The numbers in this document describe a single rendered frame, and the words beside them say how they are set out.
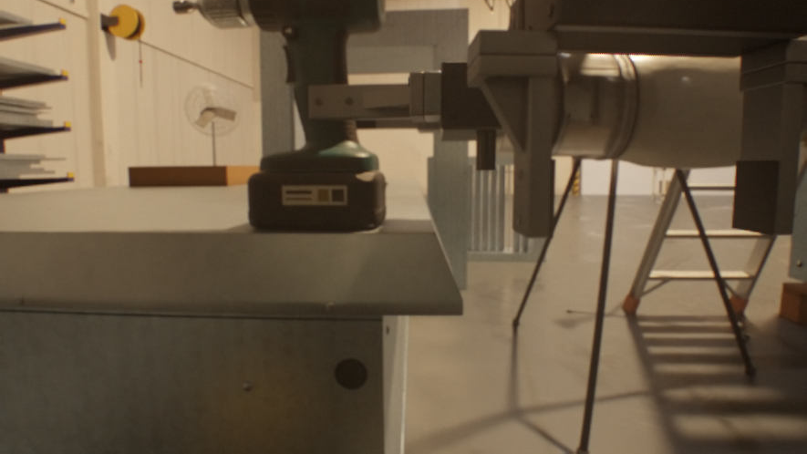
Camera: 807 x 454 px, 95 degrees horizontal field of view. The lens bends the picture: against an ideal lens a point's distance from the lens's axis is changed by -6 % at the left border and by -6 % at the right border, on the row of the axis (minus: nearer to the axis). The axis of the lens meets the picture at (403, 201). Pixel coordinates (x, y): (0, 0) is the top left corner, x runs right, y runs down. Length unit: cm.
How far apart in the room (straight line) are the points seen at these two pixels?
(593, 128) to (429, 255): 16
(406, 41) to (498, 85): 212
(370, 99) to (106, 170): 653
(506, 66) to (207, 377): 36
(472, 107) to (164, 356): 35
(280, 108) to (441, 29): 101
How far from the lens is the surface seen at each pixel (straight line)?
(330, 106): 31
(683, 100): 35
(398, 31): 234
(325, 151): 33
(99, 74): 691
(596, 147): 34
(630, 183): 1127
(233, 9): 40
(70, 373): 50
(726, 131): 37
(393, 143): 1007
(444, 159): 221
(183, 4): 44
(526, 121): 21
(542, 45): 21
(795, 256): 261
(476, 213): 302
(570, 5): 21
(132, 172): 136
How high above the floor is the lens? 70
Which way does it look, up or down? 5 degrees down
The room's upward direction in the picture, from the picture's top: straight up
